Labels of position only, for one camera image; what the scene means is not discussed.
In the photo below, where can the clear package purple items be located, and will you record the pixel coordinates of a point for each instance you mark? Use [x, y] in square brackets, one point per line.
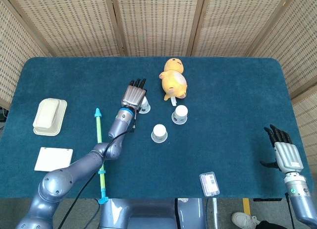
[209, 184]

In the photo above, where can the black trouser leg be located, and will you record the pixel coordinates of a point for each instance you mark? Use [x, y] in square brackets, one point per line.
[268, 225]

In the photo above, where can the white shoe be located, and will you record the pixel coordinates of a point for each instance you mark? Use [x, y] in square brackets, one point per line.
[242, 220]

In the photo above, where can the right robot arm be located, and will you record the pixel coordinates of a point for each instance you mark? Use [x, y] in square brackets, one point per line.
[302, 201]

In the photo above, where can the beige pulp food container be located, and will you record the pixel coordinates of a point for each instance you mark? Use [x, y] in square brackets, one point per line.
[49, 112]

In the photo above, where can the green blue tube toy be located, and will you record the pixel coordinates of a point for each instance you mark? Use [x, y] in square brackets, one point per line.
[99, 125]

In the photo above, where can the white flat box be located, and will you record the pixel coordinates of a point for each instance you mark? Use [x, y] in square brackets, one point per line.
[53, 158]

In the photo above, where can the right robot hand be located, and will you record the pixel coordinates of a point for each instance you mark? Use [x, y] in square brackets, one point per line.
[288, 157]

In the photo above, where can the woven bamboo screen panel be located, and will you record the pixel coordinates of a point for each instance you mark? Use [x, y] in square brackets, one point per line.
[235, 20]
[69, 20]
[307, 120]
[297, 45]
[158, 20]
[15, 53]

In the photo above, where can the white floral paper cup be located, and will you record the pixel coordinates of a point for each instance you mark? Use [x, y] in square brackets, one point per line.
[180, 113]
[159, 132]
[146, 107]

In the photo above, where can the grey robot torso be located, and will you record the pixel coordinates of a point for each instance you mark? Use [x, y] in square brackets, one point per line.
[148, 209]

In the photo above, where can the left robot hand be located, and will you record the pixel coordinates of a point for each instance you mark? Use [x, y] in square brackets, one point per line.
[132, 96]

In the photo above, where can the blue felt table cloth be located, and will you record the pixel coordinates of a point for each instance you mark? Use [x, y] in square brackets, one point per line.
[223, 102]

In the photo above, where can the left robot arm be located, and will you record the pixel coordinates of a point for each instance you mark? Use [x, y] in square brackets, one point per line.
[74, 167]

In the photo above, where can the silver table leg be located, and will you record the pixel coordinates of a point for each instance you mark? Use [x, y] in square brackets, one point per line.
[215, 214]

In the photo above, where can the yellow plush toy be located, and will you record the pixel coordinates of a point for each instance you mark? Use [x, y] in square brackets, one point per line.
[173, 80]

